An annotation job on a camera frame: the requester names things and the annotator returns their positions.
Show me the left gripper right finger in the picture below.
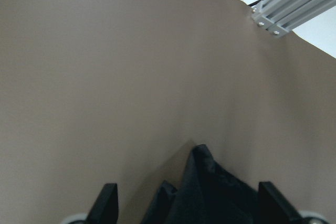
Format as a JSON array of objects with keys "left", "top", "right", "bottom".
[{"left": 258, "top": 182, "right": 302, "bottom": 224}]

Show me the black graphic t-shirt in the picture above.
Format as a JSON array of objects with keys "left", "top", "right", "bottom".
[{"left": 141, "top": 144, "right": 266, "bottom": 224}]

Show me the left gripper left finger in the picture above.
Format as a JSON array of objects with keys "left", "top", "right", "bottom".
[{"left": 86, "top": 183, "right": 118, "bottom": 224}]

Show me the aluminium frame post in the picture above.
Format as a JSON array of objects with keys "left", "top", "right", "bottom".
[{"left": 251, "top": 0, "right": 335, "bottom": 38}]

